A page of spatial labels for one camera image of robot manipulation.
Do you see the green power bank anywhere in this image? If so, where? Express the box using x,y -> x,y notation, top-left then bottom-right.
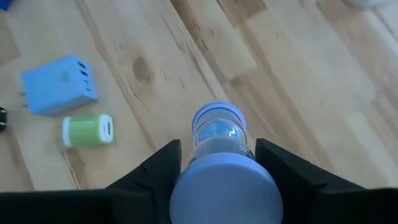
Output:
61,113 -> 115,148

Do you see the light blue multiport charger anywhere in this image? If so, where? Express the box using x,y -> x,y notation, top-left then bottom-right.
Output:
19,55 -> 99,118

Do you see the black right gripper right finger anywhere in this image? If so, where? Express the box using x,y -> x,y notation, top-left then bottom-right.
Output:
254,138 -> 398,224

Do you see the large lavender capped hourglass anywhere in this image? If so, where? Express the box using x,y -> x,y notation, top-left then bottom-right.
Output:
169,100 -> 284,224

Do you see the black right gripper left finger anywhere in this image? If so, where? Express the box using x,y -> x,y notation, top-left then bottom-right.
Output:
0,139 -> 183,224

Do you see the white USB wall charger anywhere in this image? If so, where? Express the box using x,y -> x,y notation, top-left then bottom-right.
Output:
0,105 -> 8,134

